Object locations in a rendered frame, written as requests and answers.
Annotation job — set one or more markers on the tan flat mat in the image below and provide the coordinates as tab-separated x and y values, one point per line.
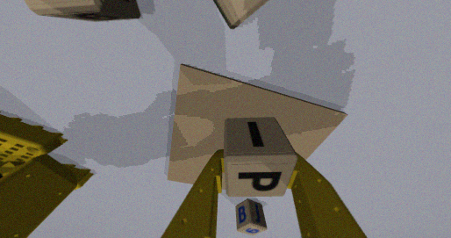
205	100

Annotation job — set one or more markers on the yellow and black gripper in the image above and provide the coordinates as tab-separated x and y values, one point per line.
321	213

